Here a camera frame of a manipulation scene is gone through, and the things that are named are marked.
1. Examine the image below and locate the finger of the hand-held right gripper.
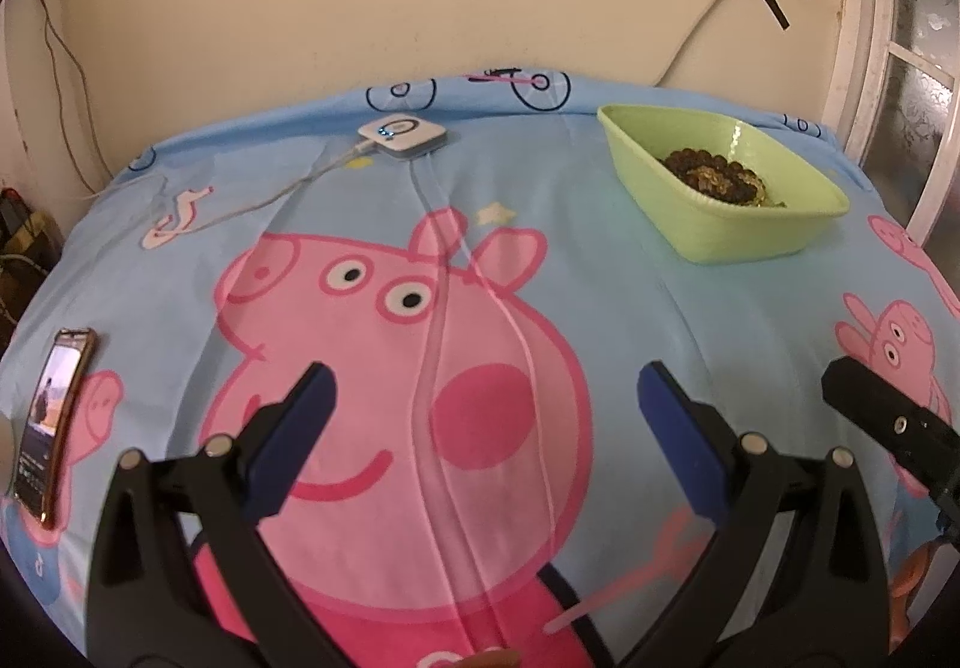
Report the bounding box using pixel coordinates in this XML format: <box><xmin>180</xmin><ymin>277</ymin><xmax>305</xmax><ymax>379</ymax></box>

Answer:
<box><xmin>820</xmin><ymin>356</ymin><xmax>960</xmax><ymax>520</ymax></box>

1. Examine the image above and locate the cluttered bedside shelf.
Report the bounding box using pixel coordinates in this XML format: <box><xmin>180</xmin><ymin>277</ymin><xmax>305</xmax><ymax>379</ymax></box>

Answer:
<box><xmin>0</xmin><ymin>188</ymin><xmax>65</xmax><ymax>339</ymax></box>

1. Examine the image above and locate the green plastic basket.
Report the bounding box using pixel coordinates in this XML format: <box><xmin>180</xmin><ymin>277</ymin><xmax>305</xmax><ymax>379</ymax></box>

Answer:
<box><xmin>598</xmin><ymin>104</ymin><xmax>851</xmax><ymax>264</ymax></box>

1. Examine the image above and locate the white charger cable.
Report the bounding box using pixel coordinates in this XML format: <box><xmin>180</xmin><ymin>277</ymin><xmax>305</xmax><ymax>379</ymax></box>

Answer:
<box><xmin>90</xmin><ymin>139</ymin><xmax>372</xmax><ymax>238</ymax></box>

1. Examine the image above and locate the smartphone in gold case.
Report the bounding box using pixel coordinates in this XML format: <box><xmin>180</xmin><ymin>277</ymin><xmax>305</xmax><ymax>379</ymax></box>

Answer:
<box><xmin>11</xmin><ymin>327</ymin><xmax>98</xmax><ymax>530</ymax></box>

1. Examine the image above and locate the white wall cable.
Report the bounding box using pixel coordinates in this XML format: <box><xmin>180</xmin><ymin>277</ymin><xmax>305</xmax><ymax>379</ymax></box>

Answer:
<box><xmin>651</xmin><ymin>0</ymin><xmax>743</xmax><ymax>88</ymax></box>

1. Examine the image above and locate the thin dark wall wire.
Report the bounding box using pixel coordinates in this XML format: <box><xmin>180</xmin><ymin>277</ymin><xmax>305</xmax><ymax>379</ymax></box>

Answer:
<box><xmin>30</xmin><ymin>0</ymin><xmax>102</xmax><ymax>193</ymax></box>

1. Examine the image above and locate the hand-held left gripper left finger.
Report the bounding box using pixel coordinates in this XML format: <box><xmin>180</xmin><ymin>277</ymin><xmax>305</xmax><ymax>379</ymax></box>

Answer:
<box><xmin>85</xmin><ymin>360</ymin><xmax>353</xmax><ymax>668</ymax></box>

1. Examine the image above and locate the white square charger device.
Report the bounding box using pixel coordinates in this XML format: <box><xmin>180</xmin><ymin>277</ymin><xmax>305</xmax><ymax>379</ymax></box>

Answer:
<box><xmin>358</xmin><ymin>115</ymin><xmax>449</xmax><ymax>160</ymax></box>

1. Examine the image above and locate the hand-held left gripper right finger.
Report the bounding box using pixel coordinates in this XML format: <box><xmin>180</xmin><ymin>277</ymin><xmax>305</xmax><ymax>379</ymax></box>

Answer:
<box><xmin>615</xmin><ymin>359</ymin><xmax>893</xmax><ymax>668</ymax></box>

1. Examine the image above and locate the white window frame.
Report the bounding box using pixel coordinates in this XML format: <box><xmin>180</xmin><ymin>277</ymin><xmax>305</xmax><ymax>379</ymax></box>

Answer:
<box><xmin>821</xmin><ymin>0</ymin><xmax>960</xmax><ymax>249</ymax></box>

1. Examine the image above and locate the dark purple bead bracelet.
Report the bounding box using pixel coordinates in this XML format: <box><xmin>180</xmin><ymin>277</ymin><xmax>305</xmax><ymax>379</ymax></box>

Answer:
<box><xmin>660</xmin><ymin>148</ymin><xmax>766</xmax><ymax>206</ymax></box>

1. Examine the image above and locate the cartoon pig printed blanket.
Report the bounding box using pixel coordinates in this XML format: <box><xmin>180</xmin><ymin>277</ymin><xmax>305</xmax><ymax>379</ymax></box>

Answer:
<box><xmin>0</xmin><ymin>68</ymin><xmax>960</xmax><ymax>668</ymax></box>

